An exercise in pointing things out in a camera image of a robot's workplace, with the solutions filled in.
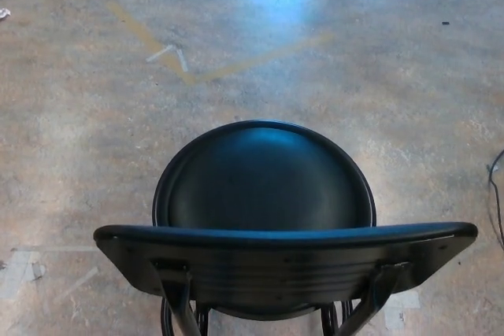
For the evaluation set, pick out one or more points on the round black chair seat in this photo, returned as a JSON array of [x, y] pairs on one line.
[[260, 178]]

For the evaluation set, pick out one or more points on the short white tape strip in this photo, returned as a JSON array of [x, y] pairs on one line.
[[182, 60]]

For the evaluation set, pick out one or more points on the long white tape strip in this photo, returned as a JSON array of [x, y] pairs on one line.
[[159, 53]]

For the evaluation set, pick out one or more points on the grey rectangular tape patch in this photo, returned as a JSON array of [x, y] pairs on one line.
[[403, 304]]

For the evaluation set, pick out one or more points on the worn diagonal tape strip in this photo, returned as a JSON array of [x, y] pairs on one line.
[[78, 281]]

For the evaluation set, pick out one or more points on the large worn clear tape patch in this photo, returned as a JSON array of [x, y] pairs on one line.
[[17, 273]]

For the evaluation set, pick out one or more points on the crumpled white paper scrap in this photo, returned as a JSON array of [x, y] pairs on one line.
[[4, 13]]

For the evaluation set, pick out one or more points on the black metal backrest bracket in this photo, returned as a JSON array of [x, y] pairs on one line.
[[173, 289], [378, 285]]

